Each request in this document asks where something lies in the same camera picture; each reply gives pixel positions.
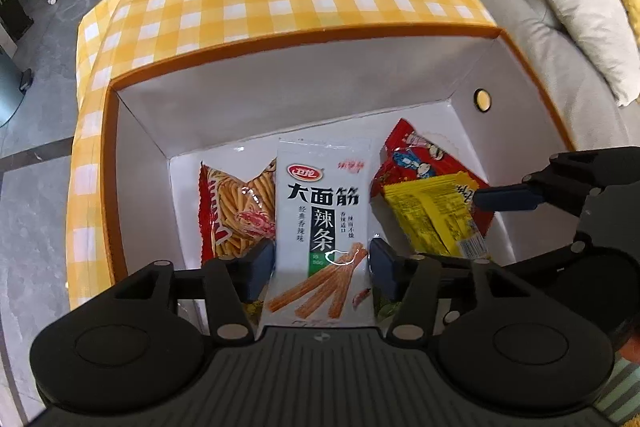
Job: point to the long-leaved plant in black pot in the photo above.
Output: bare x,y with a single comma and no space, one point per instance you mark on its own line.
15,19

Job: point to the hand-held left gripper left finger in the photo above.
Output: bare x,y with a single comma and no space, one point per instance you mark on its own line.
262,267

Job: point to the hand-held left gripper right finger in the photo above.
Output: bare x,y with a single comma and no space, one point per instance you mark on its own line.
382,264

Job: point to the yellow checkered tablecloth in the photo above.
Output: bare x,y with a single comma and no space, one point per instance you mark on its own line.
250,7

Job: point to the silver pedal trash can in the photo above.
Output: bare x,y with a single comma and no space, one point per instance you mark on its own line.
10,92

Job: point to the red stick snack packet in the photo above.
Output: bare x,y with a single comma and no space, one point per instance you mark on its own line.
235,207

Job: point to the striped cloth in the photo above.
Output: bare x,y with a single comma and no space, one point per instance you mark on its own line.
620,387

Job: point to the red cartoon snack packet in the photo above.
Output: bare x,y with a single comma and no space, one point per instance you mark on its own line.
415,157

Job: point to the grey sofa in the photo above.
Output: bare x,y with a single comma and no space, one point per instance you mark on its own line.
525,32

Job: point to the orange cardboard box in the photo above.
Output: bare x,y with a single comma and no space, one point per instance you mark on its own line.
310,107

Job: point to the yellow snack packet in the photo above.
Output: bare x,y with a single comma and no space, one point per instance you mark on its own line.
430,212

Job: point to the white spicy strip packet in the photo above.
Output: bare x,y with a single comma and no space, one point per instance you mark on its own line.
310,207

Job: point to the person's right forearm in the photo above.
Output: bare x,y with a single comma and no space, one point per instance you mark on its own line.
629,339

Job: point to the white pillow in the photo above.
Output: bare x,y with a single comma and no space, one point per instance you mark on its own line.
585,17

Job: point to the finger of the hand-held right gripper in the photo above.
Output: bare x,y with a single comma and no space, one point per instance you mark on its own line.
560,264
505,198

